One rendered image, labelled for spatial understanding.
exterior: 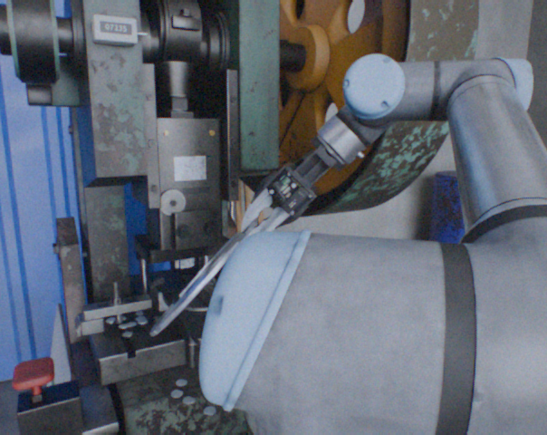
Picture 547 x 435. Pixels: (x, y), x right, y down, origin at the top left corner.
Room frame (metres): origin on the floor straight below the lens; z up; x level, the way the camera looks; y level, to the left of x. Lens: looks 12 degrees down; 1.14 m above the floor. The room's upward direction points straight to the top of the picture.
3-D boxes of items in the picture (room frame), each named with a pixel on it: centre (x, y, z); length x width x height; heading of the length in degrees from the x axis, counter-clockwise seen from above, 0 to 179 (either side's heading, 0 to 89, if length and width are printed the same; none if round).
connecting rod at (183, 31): (0.97, 0.20, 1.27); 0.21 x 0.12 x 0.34; 28
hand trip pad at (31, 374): (0.61, 0.38, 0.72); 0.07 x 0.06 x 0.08; 28
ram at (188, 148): (0.93, 0.18, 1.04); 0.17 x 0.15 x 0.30; 28
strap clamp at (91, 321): (0.89, 0.35, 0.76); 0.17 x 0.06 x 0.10; 118
